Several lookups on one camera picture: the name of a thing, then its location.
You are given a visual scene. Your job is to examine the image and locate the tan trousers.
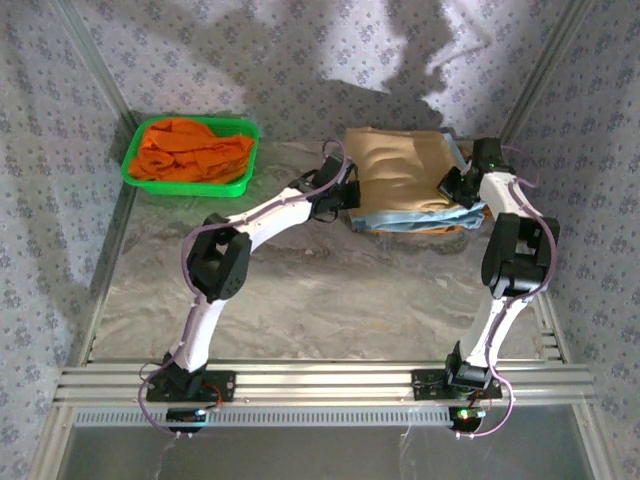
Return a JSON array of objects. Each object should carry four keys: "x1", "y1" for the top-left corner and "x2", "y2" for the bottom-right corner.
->
[{"x1": 344, "y1": 127, "x2": 459, "y2": 214}]

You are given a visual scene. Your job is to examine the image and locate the folded light blue trousers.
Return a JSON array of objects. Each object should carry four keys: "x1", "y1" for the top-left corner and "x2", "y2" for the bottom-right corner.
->
[{"x1": 348, "y1": 130, "x2": 489, "y2": 235}]

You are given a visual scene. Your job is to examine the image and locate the crumpled orange trousers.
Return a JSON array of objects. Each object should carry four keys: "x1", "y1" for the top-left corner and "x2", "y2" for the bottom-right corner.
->
[{"x1": 128, "y1": 119, "x2": 256, "y2": 184}]

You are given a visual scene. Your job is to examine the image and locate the green plastic basket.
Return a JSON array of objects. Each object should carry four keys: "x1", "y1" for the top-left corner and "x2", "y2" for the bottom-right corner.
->
[{"x1": 119, "y1": 114, "x2": 264, "y2": 199}]

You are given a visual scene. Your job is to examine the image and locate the floral backdrop cloth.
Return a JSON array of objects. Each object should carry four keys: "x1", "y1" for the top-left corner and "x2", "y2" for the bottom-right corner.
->
[{"x1": 0, "y1": 0, "x2": 640, "y2": 480}]

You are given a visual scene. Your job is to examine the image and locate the black right controller board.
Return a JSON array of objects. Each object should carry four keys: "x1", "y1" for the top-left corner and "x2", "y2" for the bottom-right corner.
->
[{"x1": 448, "y1": 406, "x2": 487, "y2": 431}]

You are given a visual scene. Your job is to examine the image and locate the black controller board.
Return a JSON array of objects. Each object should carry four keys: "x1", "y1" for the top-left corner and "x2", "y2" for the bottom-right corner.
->
[
  {"x1": 448, "y1": 406, "x2": 487, "y2": 431},
  {"x1": 166, "y1": 407, "x2": 209, "y2": 426}
]

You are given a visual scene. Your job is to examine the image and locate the grey metal lower panel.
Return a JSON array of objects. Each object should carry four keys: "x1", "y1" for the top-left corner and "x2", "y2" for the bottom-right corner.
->
[{"x1": 69, "y1": 424, "x2": 594, "y2": 480}]

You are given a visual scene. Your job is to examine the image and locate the black left controller board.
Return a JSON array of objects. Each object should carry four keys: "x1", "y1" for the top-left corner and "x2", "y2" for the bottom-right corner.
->
[{"x1": 166, "y1": 407, "x2": 209, "y2": 426}]

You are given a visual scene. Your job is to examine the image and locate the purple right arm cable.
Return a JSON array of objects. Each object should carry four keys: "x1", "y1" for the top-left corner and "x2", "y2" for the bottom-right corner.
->
[{"x1": 449, "y1": 144, "x2": 562, "y2": 441}]

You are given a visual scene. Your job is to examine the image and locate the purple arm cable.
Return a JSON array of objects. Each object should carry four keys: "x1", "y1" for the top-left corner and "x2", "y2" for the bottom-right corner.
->
[
  {"x1": 449, "y1": 144, "x2": 562, "y2": 441},
  {"x1": 137, "y1": 139, "x2": 359, "y2": 441}
]

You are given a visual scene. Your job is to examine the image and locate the aluminium frame post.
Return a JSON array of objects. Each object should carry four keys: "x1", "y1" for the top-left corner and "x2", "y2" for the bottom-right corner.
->
[
  {"x1": 52, "y1": 0, "x2": 141, "y2": 134},
  {"x1": 499, "y1": 0, "x2": 599, "y2": 139}
]

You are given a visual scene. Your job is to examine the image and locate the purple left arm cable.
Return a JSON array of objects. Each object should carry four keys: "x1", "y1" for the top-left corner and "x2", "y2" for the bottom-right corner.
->
[{"x1": 137, "y1": 139, "x2": 359, "y2": 441}]

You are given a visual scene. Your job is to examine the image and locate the aluminium side rail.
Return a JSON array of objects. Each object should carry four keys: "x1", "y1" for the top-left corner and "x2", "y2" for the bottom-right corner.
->
[
  {"x1": 27, "y1": 124, "x2": 144, "y2": 480},
  {"x1": 507, "y1": 199, "x2": 604, "y2": 480}
]

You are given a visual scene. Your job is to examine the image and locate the aluminium mounting rail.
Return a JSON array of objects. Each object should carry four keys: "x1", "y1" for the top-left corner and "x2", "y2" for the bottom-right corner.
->
[{"x1": 52, "y1": 362, "x2": 599, "y2": 406}]

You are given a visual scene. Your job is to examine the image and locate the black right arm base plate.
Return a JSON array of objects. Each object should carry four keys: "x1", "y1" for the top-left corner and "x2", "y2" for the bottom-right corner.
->
[{"x1": 410, "y1": 368, "x2": 503, "y2": 401}]

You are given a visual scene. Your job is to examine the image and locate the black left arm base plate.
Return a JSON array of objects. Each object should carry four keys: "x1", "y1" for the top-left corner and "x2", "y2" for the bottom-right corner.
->
[{"x1": 145, "y1": 370, "x2": 237, "y2": 403}]

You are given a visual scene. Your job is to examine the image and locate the grey slotted cable duct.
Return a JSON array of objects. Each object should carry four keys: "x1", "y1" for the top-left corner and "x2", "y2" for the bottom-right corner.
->
[{"x1": 72, "y1": 404, "x2": 481, "y2": 429}]

